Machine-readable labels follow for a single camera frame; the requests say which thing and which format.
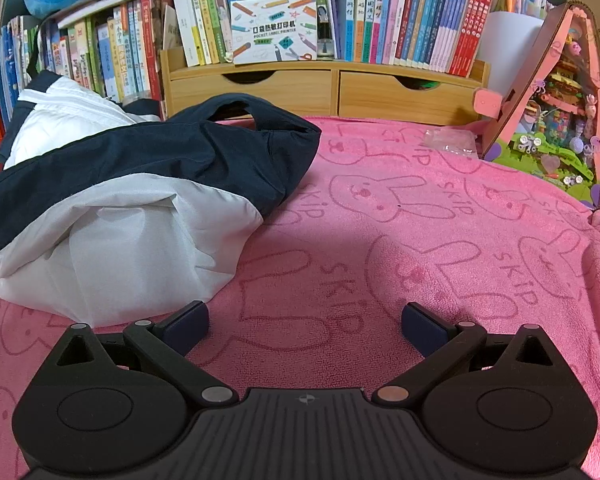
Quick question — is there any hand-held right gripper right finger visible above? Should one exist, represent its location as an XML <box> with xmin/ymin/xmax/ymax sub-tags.
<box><xmin>371</xmin><ymin>302</ymin><xmax>553</xmax><ymax>407</ymax></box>

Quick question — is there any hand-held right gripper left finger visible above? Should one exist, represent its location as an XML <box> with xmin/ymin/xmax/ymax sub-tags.
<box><xmin>55</xmin><ymin>301</ymin><xmax>240</xmax><ymax>407</ymax></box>

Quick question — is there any navy and white jacket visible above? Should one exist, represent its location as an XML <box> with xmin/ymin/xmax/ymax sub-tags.
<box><xmin>0</xmin><ymin>71</ymin><xmax>322</xmax><ymax>328</ymax></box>

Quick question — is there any pink rabbit-print blanket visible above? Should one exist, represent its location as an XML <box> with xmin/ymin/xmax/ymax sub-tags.
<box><xmin>0</xmin><ymin>115</ymin><xmax>600</xmax><ymax>480</ymax></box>

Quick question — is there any clear plastic bag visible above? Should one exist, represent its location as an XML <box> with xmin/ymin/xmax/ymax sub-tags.
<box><xmin>422</xmin><ymin>127</ymin><xmax>481</xmax><ymax>158</ymax></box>

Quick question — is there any wooden drawer organizer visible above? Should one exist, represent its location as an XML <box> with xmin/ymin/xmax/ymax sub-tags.
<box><xmin>160</xmin><ymin>49</ymin><xmax>492</xmax><ymax>126</ymax></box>

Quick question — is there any pink toy dollhouse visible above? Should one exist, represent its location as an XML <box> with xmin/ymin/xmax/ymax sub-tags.
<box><xmin>474</xmin><ymin>2</ymin><xmax>600</xmax><ymax>210</ymax></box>

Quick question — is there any white paper sheet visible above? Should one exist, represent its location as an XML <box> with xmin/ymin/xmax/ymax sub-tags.
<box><xmin>476</xmin><ymin>11</ymin><xmax>548</xmax><ymax>106</ymax></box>

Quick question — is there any white box with pencil print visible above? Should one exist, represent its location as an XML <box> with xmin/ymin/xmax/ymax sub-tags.
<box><xmin>230</xmin><ymin>0</ymin><xmax>319</xmax><ymax>66</ymax></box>

